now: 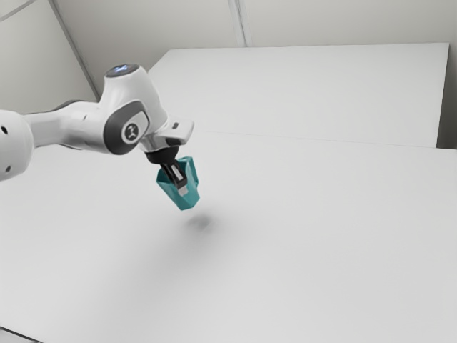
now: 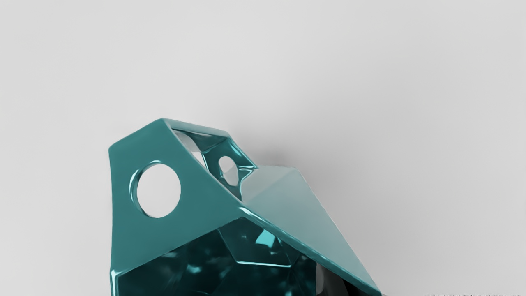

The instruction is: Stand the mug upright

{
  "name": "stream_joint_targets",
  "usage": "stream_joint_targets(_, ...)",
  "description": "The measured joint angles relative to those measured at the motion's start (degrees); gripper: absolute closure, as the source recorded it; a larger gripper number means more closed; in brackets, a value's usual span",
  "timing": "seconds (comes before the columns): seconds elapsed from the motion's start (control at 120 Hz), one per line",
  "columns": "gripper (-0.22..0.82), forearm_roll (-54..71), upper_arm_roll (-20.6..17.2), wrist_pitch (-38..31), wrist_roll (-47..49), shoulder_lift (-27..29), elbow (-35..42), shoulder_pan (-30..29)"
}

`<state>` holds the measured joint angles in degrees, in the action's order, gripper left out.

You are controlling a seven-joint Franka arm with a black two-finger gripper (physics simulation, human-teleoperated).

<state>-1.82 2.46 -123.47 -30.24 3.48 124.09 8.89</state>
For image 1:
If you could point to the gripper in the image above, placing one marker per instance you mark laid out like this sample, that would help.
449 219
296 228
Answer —
161 155

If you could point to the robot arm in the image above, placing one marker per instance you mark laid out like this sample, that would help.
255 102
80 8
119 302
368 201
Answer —
71 123

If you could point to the teal faceted mug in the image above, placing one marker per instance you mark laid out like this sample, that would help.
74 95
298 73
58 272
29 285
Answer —
185 194

